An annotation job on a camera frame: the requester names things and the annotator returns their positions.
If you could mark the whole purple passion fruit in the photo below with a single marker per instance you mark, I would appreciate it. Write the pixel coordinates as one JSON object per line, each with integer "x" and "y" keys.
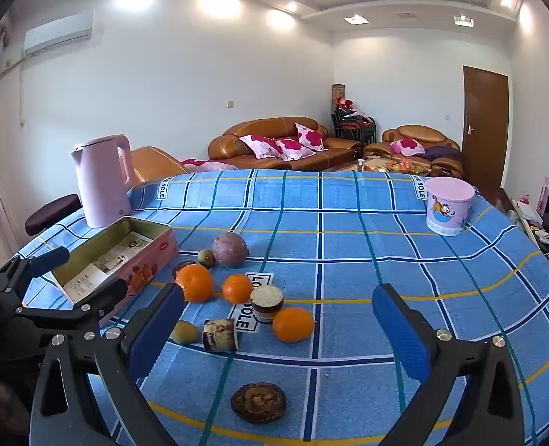
{"x": 230, "y": 251}

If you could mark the dark padded stool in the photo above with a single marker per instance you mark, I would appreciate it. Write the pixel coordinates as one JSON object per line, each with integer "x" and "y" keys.
{"x": 53, "y": 211}

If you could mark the pink flowered pillow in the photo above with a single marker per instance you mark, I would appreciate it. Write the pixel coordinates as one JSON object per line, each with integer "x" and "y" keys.
{"x": 407, "y": 146}
{"x": 258, "y": 145}
{"x": 309, "y": 135}
{"x": 295, "y": 148}

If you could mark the printed paper leaflet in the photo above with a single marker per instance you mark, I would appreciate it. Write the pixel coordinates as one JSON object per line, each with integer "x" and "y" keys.
{"x": 116, "y": 255}

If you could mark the halved purple fruit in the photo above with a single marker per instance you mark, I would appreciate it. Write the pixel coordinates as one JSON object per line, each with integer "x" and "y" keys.
{"x": 266, "y": 309}

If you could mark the small green kiwi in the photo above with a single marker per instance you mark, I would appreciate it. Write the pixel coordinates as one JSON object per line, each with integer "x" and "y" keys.
{"x": 204, "y": 259}

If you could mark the halved dark passion fruit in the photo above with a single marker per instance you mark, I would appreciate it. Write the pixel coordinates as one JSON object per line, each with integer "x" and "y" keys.
{"x": 181, "y": 267}

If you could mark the stack of dark chairs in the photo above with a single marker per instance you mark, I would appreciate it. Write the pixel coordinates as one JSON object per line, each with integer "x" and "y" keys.
{"x": 349, "y": 125}

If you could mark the halved brown passion fruit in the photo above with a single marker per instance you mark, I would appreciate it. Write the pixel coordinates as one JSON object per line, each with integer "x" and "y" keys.
{"x": 258, "y": 404}

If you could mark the yellow-green kiwi piece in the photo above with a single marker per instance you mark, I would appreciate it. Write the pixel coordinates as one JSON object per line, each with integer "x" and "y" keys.
{"x": 185, "y": 333}

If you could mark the brown leather sofa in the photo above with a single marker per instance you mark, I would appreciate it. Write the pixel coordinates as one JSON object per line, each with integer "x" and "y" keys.
{"x": 274, "y": 126}

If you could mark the pink gift bag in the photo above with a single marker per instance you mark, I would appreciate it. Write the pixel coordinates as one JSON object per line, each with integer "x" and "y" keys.
{"x": 544, "y": 195}

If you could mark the square ceiling light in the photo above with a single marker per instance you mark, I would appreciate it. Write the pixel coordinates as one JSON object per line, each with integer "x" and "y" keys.
{"x": 464, "y": 20}
{"x": 356, "y": 18}

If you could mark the orange leather chair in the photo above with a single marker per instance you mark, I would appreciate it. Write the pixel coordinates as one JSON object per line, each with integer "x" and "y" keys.
{"x": 156, "y": 162}

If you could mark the pink blanket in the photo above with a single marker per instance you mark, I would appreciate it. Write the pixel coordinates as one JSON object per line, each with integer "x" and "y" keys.
{"x": 209, "y": 164}

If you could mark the cluttered coffee table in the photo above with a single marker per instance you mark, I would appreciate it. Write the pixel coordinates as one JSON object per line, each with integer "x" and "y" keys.
{"x": 377, "y": 166}

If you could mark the pink electric kettle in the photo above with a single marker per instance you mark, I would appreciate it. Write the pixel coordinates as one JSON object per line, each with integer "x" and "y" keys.
{"x": 100, "y": 186}

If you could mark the pink cartoon bucket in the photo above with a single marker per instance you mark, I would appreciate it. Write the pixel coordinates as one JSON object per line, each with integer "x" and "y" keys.
{"x": 446, "y": 213}

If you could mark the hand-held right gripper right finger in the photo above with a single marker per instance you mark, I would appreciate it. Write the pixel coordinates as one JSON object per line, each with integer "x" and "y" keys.
{"x": 402, "y": 334}

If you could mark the pink tin box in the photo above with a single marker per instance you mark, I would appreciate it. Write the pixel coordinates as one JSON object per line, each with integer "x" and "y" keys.
{"x": 156, "y": 265}

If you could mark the brown leather armchair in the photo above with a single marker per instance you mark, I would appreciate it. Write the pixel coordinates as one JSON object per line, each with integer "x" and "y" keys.
{"x": 414, "y": 132}

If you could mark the white air conditioner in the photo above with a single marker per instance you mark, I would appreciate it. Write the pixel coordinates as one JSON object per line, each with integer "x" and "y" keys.
{"x": 58, "y": 32}

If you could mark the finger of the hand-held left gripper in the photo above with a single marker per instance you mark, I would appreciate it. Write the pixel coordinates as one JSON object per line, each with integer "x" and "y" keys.
{"x": 46, "y": 258}
{"x": 98, "y": 297}

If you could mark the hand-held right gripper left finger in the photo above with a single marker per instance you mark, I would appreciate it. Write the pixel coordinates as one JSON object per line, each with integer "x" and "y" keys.
{"x": 156, "y": 334}

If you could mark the purple blanket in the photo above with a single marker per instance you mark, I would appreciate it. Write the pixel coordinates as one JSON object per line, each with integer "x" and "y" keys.
{"x": 442, "y": 152}

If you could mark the brown wooden door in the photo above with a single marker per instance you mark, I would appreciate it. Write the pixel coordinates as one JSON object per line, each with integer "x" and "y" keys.
{"x": 483, "y": 116}

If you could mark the large orange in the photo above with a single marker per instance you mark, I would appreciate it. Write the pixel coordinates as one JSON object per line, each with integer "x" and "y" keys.
{"x": 194, "y": 283}

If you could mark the blue checked tablecloth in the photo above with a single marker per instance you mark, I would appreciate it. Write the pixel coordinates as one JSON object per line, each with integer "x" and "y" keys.
{"x": 349, "y": 251}

